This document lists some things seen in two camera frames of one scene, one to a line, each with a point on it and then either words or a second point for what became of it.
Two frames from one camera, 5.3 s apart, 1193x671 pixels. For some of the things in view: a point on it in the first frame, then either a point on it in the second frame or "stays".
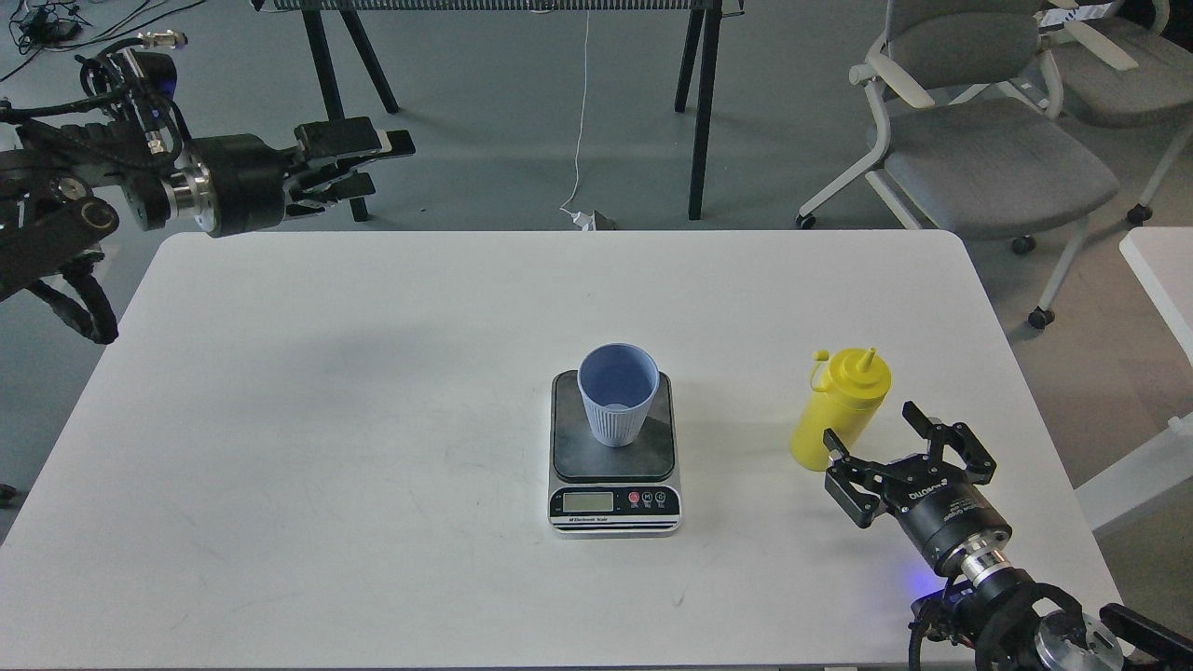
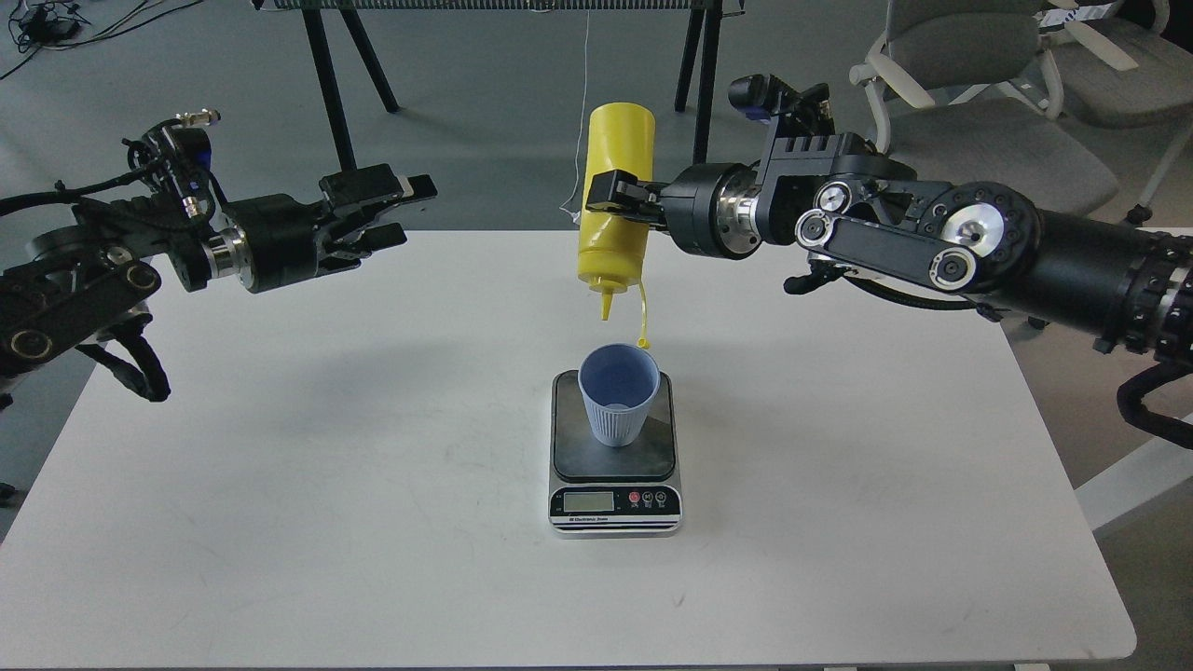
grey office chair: (969, 144) stays
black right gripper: (943, 510) to (711, 208)
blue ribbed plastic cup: (618, 381) stays
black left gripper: (247, 179) to (274, 241)
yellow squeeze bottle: (848, 405) to (613, 248)
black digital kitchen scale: (603, 491) stays
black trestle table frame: (699, 61) stays
